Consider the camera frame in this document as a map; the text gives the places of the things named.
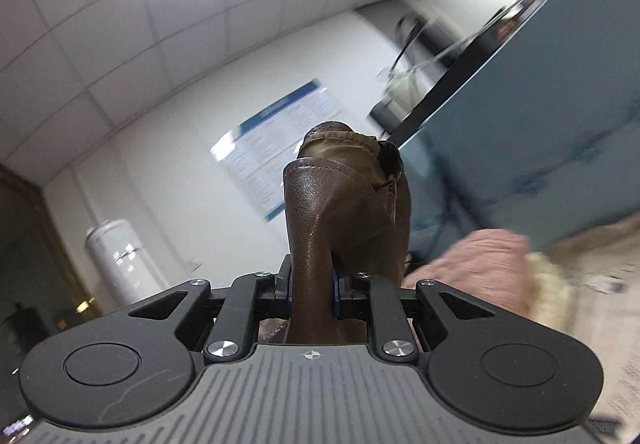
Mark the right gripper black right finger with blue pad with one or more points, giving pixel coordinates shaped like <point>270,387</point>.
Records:
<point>374,301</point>

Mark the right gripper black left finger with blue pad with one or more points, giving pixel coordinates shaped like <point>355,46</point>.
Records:
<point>239,309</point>

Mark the brown leather jacket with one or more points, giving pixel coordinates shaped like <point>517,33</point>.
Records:
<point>347,201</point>

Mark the pink knitted sweater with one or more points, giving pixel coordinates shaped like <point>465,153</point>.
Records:
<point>487,264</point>

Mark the cream knitted sweater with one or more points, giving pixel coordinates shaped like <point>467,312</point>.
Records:
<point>551,297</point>

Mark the large blue-grey cardboard box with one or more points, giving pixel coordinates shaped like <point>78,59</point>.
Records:
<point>544,138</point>

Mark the black device on boxes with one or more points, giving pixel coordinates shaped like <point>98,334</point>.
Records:
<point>414,31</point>

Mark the wall notice board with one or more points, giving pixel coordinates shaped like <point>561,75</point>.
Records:
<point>256,152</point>

